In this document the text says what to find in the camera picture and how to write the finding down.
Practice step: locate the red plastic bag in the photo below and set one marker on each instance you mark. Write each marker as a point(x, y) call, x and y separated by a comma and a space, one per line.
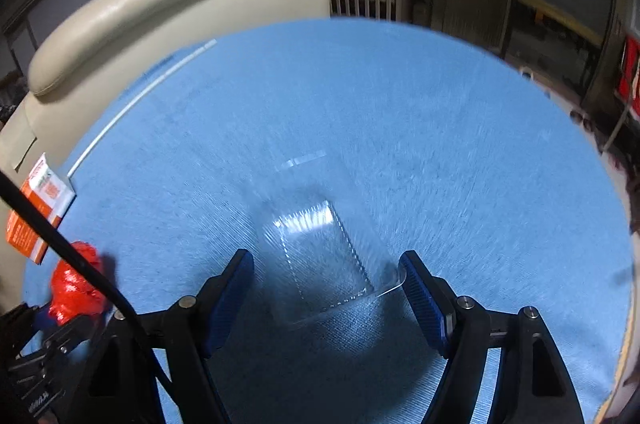
point(72, 289)

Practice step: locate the dark shoe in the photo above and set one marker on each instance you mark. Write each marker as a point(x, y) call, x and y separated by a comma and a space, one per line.
point(576, 117)
point(587, 123)

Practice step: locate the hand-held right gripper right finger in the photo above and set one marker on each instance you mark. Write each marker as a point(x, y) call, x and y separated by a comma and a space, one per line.
point(425, 299)

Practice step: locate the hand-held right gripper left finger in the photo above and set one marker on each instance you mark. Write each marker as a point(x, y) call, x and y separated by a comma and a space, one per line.
point(227, 299)

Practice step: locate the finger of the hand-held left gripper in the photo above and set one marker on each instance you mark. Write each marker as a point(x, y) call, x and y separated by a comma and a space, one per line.
point(70, 334)

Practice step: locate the orange white carton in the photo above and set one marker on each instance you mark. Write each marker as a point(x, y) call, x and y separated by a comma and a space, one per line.
point(50, 194)

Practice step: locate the clear plastic container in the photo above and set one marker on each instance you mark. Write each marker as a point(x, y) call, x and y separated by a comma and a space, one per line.
point(320, 254)

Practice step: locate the thin white stick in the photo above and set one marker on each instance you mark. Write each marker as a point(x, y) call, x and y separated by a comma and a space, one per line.
point(125, 107)

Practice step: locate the metal folding chair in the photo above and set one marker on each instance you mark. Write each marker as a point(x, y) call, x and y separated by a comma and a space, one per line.
point(616, 127)

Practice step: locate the cream leather sofa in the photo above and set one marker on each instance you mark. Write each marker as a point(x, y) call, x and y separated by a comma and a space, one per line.
point(150, 4)

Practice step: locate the blue tablecloth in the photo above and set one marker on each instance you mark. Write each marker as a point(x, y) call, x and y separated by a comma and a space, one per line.
point(450, 154)

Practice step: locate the red cloth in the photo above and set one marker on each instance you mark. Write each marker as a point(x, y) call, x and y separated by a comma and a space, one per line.
point(631, 74)

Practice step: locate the white slipper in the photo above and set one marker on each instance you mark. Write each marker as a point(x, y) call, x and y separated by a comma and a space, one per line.
point(528, 73)

